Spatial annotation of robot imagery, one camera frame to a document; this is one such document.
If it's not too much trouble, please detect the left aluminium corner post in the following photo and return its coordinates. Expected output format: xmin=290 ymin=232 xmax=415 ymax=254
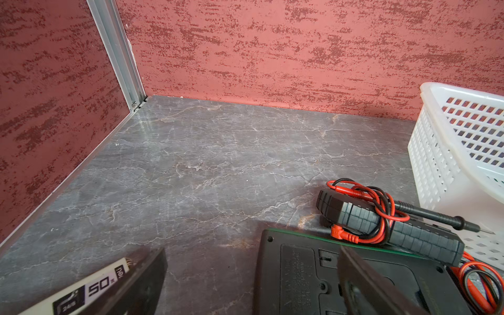
xmin=87 ymin=0 xmax=147 ymax=112

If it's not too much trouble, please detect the green black multimeter face down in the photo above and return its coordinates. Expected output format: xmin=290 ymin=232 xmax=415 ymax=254
xmin=253 ymin=228 xmax=471 ymax=314

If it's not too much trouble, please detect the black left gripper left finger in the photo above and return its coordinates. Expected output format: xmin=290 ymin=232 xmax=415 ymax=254
xmin=80 ymin=247 xmax=167 ymax=314

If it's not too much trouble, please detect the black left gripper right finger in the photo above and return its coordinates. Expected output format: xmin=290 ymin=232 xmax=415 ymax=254
xmin=337 ymin=247 xmax=427 ymax=314

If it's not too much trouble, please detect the white plastic basket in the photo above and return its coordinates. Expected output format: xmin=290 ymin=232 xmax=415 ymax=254
xmin=408 ymin=83 xmax=503 ymax=269

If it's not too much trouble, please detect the white black stapler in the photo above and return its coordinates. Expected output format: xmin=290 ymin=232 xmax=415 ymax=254
xmin=21 ymin=257 xmax=134 ymax=315

